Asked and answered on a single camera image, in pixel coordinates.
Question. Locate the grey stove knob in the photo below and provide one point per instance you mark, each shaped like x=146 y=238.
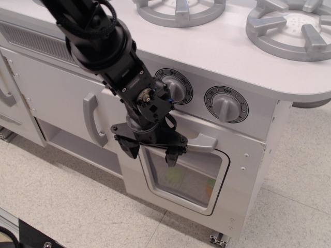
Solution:
x=226 y=104
x=180 y=88

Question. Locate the silver burner grate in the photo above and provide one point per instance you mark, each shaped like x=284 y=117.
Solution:
x=294 y=30
x=180 y=14

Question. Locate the grey right stove knob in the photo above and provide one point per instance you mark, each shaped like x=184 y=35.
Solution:
x=226 y=104

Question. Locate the silver far left handle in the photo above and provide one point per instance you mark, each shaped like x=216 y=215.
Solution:
x=7 y=87

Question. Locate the silver cabinet door handle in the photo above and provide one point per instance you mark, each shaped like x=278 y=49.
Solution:
x=89 y=106

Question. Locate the white toy kitchen unit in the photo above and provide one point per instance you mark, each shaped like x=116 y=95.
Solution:
x=73 y=190

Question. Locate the silver oven door handle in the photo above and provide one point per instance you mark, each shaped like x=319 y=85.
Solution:
x=201 y=143

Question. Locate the silver right burner grate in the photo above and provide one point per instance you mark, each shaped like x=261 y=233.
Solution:
x=294 y=30

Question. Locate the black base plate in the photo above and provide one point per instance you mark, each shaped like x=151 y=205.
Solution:
x=31 y=237

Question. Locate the silver left burner grate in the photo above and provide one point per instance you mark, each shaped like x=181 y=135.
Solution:
x=180 y=14

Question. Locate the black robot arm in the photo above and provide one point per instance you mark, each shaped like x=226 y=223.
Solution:
x=101 y=44

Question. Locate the white cabinet door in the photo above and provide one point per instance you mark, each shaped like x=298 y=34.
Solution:
x=56 y=96

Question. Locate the grey middle stove knob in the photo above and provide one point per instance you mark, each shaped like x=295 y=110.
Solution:
x=180 y=88

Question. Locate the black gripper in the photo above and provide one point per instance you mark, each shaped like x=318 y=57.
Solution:
x=131 y=136

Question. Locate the orange toy carrot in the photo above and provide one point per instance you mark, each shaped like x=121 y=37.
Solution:
x=210 y=186

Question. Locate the green toy ball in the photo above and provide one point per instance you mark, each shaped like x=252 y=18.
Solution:
x=173 y=175

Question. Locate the white toy oven door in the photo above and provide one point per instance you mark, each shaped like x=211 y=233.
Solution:
x=234 y=164

